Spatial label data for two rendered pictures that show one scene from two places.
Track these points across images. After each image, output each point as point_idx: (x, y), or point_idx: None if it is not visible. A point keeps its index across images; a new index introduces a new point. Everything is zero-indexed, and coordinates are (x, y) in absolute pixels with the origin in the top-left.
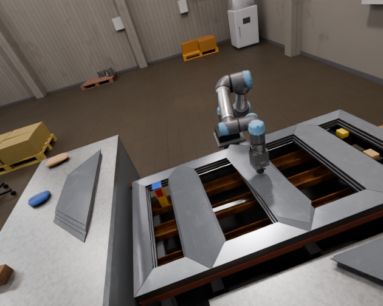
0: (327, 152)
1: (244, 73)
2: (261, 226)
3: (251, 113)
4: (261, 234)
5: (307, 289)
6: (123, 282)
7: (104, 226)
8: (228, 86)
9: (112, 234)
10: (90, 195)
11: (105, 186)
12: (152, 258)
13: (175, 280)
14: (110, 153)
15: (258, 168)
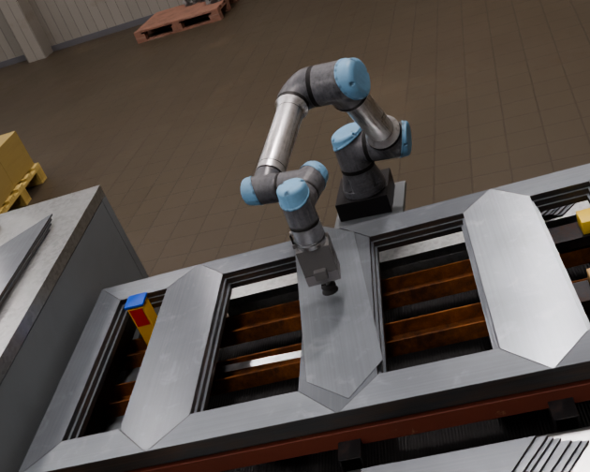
0: (494, 262)
1: (339, 66)
2: None
3: (312, 161)
4: (256, 407)
5: None
6: (6, 450)
7: None
8: (304, 94)
9: (4, 367)
10: None
11: (27, 287)
12: (69, 426)
13: (84, 462)
14: (66, 225)
15: (315, 282)
